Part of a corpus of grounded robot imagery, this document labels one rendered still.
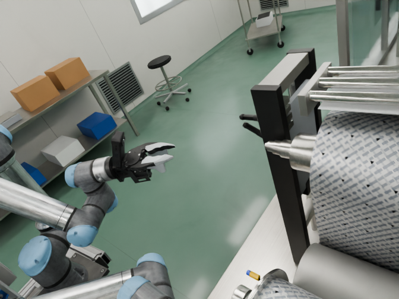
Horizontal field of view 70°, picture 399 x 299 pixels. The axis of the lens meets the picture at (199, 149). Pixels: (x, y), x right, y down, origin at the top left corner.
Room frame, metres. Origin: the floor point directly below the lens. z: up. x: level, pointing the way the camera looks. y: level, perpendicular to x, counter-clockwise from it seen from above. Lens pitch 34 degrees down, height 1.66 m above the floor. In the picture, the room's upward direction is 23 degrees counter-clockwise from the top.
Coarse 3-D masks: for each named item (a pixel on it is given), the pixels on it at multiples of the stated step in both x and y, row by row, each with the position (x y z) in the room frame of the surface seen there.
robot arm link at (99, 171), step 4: (96, 160) 0.78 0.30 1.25; (100, 160) 0.77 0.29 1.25; (104, 160) 0.76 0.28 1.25; (96, 164) 0.76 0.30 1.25; (100, 164) 0.76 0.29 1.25; (104, 164) 0.75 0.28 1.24; (96, 168) 0.75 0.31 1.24; (100, 168) 0.75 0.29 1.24; (104, 168) 0.74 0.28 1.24; (96, 172) 0.75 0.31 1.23; (100, 172) 0.74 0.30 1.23; (104, 172) 0.74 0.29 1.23; (96, 176) 0.74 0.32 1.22; (100, 176) 0.74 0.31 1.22; (104, 176) 0.74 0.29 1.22; (108, 176) 0.74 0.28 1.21; (100, 180) 0.74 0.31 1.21; (104, 180) 0.75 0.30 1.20; (108, 180) 0.74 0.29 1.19
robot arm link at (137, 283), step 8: (128, 280) 0.40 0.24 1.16; (136, 280) 0.39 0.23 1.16; (144, 280) 0.39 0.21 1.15; (120, 288) 0.39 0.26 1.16; (128, 288) 0.37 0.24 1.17; (136, 288) 0.37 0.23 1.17; (144, 288) 0.36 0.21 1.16; (152, 288) 0.36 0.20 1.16; (120, 296) 0.37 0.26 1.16; (128, 296) 0.36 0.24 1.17; (136, 296) 0.35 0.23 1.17; (144, 296) 0.34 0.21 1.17; (152, 296) 0.34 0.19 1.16; (160, 296) 0.34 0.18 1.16; (168, 296) 0.34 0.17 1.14
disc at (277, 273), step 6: (276, 270) 0.21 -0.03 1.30; (282, 270) 0.22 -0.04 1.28; (264, 276) 0.20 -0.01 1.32; (270, 276) 0.20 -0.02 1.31; (276, 276) 0.21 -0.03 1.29; (282, 276) 0.22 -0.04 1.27; (258, 282) 0.19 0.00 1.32; (264, 282) 0.19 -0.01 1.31; (258, 288) 0.19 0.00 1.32; (252, 294) 0.18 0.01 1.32; (258, 294) 0.18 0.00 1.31
